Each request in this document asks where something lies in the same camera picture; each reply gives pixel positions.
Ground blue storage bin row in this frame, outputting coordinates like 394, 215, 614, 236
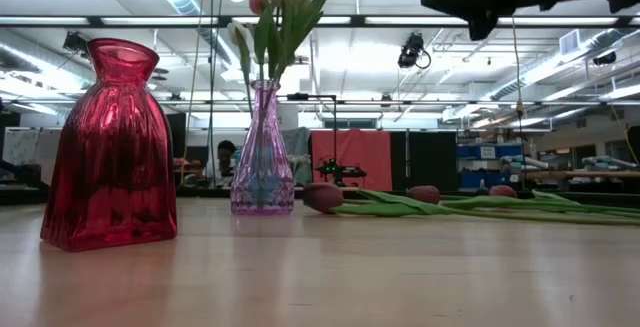
458, 170, 521, 190
455, 142, 524, 161

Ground dark red tulip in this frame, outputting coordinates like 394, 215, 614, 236
302, 182, 640, 227
407, 184, 640, 218
488, 184, 640, 213

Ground person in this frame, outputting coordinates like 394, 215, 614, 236
215, 139, 239, 188

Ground white board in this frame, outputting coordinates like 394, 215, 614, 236
2, 127, 40, 167

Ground thin black hanging cord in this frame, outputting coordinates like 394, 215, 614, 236
205, 0, 226, 188

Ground thin black metal stand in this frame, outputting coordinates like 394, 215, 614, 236
286, 92, 340, 168

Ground black ceiling mounted device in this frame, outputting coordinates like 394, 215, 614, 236
62, 30, 90, 58

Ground red partition panel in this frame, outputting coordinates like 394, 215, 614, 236
310, 129, 394, 192

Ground yellow hanging cable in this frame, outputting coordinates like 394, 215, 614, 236
608, 104, 640, 166

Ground black drone green lights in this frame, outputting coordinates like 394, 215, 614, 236
314, 158, 369, 181

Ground red ribbed glass vase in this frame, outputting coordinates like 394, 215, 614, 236
39, 37, 179, 253

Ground wooden workbench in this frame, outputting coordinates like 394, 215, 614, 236
522, 169, 640, 181

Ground black hanging camera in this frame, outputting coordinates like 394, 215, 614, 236
397, 31, 432, 71

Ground black monitor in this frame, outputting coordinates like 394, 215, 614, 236
166, 112, 187, 158

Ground black overhead crossbar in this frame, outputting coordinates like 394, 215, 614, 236
0, 14, 640, 29

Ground black partition panel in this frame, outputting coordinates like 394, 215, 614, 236
389, 130, 460, 192

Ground grey cloth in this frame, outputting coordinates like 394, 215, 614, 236
284, 126, 312, 186

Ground black aluminium table frame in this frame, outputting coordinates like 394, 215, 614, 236
0, 186, 640, 207

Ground purple cut glass vase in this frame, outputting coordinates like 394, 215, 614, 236
229, 79, 296, 217

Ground white ceiling vent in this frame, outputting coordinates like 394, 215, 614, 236
558, 29, 582, 57

